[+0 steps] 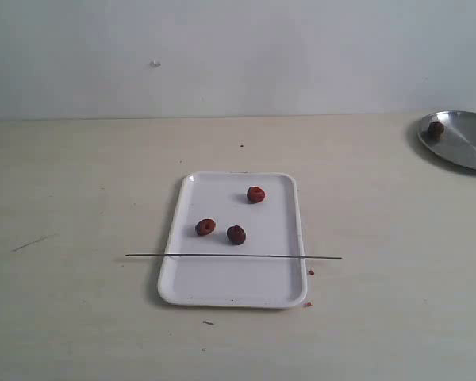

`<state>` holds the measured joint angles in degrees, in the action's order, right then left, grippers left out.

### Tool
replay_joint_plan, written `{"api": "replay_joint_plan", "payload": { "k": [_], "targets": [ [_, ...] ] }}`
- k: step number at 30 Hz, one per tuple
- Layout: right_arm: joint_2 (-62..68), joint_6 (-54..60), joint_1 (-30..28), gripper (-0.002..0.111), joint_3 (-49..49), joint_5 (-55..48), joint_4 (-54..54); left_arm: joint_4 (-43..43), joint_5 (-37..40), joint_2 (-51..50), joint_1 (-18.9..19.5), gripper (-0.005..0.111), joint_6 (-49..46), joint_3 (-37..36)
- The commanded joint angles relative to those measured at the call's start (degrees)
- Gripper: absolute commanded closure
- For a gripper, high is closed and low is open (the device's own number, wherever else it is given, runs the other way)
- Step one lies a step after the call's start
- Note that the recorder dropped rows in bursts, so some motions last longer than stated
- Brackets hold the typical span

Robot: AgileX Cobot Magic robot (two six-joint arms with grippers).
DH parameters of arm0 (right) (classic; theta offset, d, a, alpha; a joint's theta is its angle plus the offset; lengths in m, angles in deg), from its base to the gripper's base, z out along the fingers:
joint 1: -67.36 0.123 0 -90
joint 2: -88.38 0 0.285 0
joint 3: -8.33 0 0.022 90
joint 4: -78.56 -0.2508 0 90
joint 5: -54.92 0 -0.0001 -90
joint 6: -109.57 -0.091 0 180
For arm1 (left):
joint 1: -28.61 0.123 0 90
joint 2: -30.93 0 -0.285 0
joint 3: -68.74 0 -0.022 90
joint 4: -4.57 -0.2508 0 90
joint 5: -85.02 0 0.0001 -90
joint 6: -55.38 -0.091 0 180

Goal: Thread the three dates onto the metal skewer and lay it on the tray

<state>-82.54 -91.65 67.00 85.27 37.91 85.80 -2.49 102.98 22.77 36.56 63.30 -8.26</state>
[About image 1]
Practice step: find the thin metal skewer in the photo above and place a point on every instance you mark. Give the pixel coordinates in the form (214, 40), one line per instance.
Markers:
(217, 255)

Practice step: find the white rectangular plastic tray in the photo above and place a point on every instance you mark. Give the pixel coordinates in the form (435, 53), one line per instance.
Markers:
(272, 227)

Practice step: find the round metal plate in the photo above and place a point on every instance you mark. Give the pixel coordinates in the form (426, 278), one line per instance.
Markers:
(458, 142)

